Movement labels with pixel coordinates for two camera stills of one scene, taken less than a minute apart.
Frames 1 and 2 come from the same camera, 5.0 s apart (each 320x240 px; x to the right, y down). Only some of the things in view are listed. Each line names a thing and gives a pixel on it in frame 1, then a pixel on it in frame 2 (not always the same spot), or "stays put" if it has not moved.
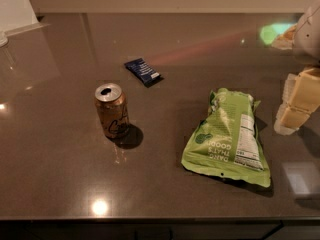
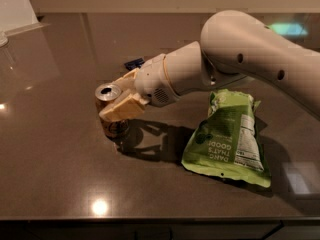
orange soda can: (112, 106) stays put
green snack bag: (226, 143) stays put
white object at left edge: (16, 12) stays put
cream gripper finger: (300, 99) → (151, 80)
